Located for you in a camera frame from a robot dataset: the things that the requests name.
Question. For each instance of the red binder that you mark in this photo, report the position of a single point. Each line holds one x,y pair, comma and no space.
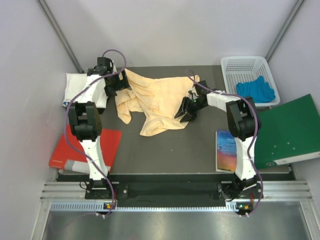
103,151

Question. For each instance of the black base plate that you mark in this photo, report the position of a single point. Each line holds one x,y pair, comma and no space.
159,186

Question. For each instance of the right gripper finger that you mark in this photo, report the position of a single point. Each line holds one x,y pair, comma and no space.
183,107
189,116

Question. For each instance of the green binder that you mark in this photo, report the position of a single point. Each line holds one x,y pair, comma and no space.
289,133

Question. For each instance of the blue t shirt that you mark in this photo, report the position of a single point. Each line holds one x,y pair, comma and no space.
259,90

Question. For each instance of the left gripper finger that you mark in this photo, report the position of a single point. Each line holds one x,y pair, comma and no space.
111,91
124,81

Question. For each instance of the white folded t shirt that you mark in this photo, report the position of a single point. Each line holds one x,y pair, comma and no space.
76,82

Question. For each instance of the yellow t shirt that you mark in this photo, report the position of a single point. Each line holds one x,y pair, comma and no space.
158,98

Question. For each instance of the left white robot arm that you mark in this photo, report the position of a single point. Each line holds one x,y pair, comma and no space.
85,121

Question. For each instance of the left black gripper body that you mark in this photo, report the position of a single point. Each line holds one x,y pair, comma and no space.
115,82

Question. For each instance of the blue orange book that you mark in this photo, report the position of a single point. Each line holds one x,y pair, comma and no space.
226,152

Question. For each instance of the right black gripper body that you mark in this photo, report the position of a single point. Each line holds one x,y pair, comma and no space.
198,104

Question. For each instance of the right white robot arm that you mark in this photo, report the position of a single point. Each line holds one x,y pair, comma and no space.
243,124

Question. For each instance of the aluminium frame rail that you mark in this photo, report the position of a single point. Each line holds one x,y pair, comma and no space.
178,208

